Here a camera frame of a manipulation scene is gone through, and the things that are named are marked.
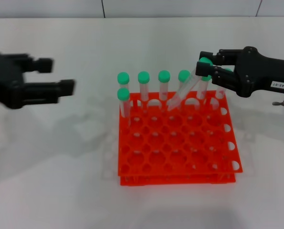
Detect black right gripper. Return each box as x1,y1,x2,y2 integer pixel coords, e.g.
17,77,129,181
195,46,284,97

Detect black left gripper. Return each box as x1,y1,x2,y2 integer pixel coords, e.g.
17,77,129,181
0,51,75,109

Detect clear test tube green cap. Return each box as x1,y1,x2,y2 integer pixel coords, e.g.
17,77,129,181
196,75,211,100
116,87,130,126
158,70,171,101
137,71,150,101
178,70,191,96
116,72,130,90
167,56,214,112
214,68,233,101

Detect orange plastic test tube rack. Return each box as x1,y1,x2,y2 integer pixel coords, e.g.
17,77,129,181
117,90,244,186

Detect right wrist cable with connector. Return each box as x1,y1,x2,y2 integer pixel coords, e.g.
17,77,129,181
272,95,284,108

